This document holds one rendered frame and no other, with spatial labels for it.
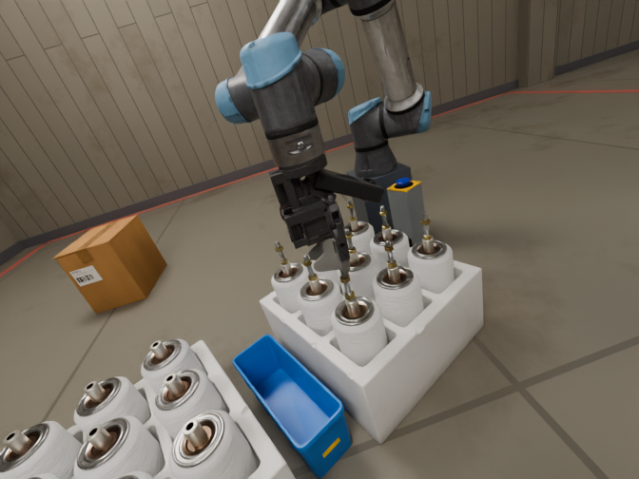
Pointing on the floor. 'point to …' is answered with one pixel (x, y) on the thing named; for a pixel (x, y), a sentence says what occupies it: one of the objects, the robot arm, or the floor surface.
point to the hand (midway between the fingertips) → (346, 268)
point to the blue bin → (296, 403)
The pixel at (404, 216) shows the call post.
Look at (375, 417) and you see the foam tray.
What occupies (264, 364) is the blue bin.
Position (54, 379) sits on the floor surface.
